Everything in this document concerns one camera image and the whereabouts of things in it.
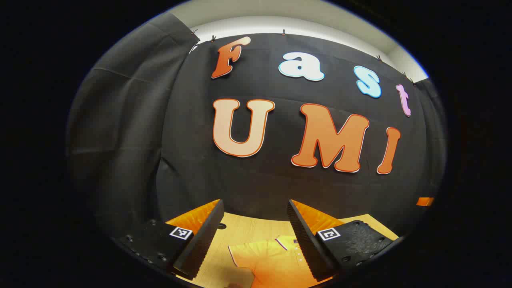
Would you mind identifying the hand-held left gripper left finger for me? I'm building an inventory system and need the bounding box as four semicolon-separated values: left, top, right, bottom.
114;199;225;280

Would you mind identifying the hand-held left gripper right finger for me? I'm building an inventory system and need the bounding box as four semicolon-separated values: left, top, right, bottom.
286;199;404;282

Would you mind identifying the orange T-shirt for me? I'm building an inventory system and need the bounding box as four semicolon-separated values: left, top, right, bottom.
228;235;334;288

